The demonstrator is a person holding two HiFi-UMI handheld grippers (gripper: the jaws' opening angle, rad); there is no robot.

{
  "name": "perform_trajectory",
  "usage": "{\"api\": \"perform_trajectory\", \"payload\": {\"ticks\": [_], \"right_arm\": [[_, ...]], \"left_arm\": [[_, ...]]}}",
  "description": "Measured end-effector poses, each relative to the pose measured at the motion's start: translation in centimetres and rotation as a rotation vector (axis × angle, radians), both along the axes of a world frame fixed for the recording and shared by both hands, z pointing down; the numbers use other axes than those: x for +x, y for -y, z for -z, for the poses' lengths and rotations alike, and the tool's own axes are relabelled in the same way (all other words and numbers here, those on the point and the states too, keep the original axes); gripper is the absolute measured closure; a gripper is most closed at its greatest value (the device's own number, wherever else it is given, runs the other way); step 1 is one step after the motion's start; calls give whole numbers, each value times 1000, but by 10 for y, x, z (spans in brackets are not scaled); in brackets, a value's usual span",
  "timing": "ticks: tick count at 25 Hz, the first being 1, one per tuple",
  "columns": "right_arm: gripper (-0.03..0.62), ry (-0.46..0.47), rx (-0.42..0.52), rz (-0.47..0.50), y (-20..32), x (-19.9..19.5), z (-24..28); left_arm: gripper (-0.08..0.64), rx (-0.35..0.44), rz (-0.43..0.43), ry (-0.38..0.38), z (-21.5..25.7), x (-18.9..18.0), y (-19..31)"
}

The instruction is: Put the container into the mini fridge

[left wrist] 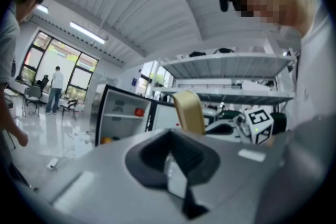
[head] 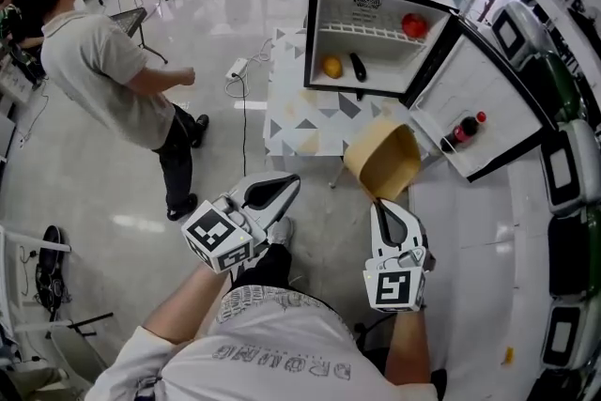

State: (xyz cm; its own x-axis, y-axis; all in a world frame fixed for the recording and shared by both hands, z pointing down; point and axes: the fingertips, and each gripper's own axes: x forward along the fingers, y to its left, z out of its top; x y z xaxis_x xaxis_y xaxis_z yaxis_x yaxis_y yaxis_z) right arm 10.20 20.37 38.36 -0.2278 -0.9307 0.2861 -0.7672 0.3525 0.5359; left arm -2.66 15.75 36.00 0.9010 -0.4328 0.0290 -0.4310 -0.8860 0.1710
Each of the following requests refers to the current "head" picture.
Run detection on dark eggplant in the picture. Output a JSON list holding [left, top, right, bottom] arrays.
[[347, 52, 369, 84]]

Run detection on black power cable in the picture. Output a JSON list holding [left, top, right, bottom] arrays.
[[224, 73, 251, 185]]

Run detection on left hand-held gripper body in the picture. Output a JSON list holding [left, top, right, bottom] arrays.
[[180, 190, 271, 274]]

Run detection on white power cable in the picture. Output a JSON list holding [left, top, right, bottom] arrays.
[[242, 37, 274, 74]]

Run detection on person's right forearm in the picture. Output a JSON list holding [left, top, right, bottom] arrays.
[[383, 307, 433, 387]]

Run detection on yellow orange fruit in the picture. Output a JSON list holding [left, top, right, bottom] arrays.
[[321, 55, 344, 79]]

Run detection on red tomato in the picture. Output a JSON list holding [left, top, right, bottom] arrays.
[[400, 12, 430, 39]]

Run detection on person's black trousers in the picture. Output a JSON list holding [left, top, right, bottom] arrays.
[[229, 242, 293, 292]]

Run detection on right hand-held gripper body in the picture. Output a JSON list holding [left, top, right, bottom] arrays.
[[362, 241, 437, 314]]

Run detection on person's left forearm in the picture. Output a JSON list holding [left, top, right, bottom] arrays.
[[142, 261, 232, 345]]

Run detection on black device with cables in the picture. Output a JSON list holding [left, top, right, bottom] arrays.
[[34, 224, 73, 312]]

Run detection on person's grey shoe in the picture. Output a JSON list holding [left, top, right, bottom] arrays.
[[266, 216, 295, 249]]

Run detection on dark green case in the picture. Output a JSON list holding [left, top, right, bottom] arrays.
[[546, 207, 601, 298], [533, 50, 586, 129]]

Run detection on cola bottle with red cap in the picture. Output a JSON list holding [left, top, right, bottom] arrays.
[[439, 110, 489, 154]]

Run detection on white power strip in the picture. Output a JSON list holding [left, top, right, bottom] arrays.
[[224, 56, 250, 81]]

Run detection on black folding side table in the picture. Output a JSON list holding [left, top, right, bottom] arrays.
[[109, 6, 169, 66]]

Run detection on white microwave oven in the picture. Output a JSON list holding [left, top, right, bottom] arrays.
[[302, 0, 561, 184]]

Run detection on triangle patterned low table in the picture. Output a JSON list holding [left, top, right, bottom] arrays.
[[263, 26, 426, 190]]

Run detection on white long table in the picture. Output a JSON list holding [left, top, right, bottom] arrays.
[[407, 154, 553, 393]]

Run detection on white case with black window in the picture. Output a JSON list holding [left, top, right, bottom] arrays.
[[490, 0, 547, 72], [538, 118, 601, 218], [538, 298, 598, 379]]

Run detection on person's white printed t-shirt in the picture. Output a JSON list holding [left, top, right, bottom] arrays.
[[87, 285, 445, 401]]

